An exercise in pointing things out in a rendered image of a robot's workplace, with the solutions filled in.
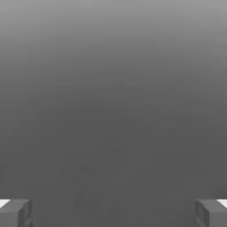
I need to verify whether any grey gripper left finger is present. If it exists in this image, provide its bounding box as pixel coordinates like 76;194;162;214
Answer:
0;198;34;227

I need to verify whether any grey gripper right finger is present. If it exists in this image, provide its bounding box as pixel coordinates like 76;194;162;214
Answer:
194;198;227;227

